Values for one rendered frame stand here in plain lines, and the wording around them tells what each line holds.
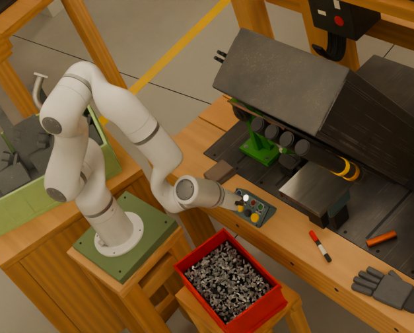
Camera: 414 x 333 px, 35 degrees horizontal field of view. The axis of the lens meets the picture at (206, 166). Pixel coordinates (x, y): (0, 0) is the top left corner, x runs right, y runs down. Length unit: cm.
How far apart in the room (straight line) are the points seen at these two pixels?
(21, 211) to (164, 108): 172
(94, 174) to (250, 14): 88
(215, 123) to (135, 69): 211
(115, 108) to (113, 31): 348
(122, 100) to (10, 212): 116
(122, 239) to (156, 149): 64
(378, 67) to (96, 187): 97
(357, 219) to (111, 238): 84
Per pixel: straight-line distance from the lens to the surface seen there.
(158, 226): 236
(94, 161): 216
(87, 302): 306
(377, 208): 217
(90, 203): 221
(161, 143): 178
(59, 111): 177
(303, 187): 196
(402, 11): 183
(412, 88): 202
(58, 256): 281
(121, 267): 232
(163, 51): 472
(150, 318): 250
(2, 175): 288
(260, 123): 157
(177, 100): 426
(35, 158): 285
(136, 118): 173
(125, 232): 234
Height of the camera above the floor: 260
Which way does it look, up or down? 44 degrees down
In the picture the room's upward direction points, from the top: 24 degrees counter-clockwise
